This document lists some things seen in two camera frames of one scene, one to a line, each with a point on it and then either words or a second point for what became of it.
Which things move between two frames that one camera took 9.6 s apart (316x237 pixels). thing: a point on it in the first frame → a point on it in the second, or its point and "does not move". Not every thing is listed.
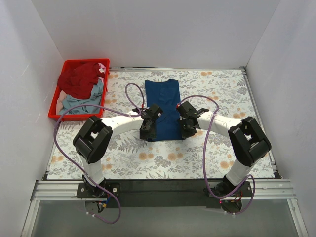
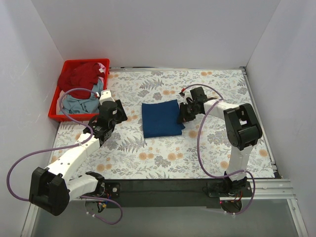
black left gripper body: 147,131 → 120,111
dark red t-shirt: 79,82 does not move
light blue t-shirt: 95,98 does not move
